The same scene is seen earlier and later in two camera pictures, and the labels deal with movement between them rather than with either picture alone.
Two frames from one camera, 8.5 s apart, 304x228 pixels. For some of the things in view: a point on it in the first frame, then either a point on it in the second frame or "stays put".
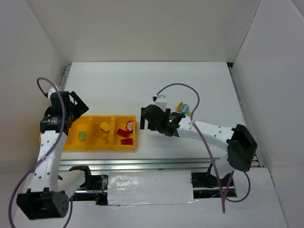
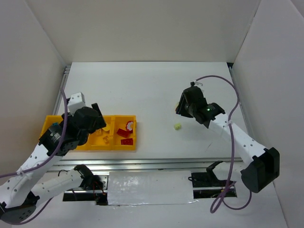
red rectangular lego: (123, 133) stays put
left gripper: (74, 110) -> (99, 119)
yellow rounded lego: (105, 126) stays put
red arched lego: (129, 126) stays put
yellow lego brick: (98, 130) stays put
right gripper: (146, 118) -> (186, 104)
